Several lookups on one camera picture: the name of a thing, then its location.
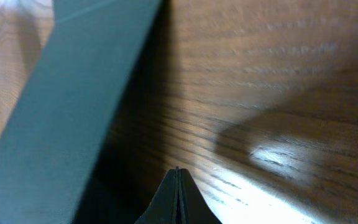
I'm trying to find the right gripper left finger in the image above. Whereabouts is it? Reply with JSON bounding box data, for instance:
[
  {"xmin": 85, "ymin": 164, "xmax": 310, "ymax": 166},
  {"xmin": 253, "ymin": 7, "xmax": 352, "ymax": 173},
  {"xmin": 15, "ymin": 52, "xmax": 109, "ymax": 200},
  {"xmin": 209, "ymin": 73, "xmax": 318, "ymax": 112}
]
[{"xmin": 135, "ymin": 169, "xmax": 178, "ymax": 224}]

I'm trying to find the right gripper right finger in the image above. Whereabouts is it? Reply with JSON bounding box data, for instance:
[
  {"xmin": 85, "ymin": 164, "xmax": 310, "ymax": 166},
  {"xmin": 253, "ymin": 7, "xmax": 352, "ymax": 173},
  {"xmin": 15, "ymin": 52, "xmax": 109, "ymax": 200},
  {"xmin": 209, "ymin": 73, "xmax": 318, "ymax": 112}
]
[{"xmin": 176, "ymin": 169, "xmax": 221, "ymax": 224}]

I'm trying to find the black gift box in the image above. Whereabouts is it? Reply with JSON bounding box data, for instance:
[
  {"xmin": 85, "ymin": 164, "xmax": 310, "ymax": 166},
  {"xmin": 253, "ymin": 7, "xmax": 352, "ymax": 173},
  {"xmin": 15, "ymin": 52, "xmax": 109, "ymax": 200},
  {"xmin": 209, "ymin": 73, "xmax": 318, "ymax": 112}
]
[{"xmin": 0, "ymin": 0, "xmax": 161, "ymax": 223}]

